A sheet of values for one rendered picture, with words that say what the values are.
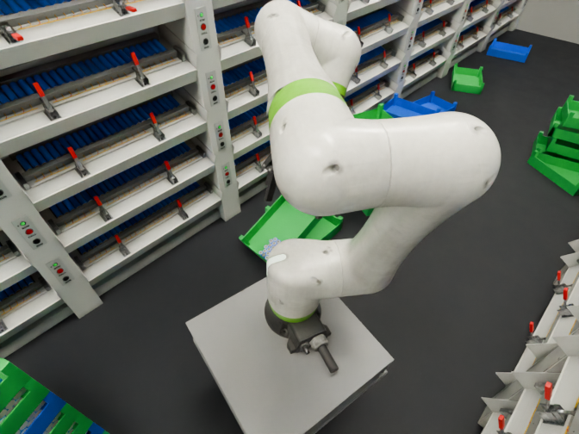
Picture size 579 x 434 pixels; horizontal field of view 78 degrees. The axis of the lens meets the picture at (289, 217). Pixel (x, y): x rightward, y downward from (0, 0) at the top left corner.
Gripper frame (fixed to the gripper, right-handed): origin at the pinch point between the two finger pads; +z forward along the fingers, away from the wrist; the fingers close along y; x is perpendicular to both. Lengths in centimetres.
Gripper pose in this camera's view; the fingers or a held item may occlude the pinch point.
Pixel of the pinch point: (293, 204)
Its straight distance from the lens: 83.8
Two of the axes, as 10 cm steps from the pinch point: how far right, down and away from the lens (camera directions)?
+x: -4.2, 0.4, -9.1
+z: -2.6, 9.5, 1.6
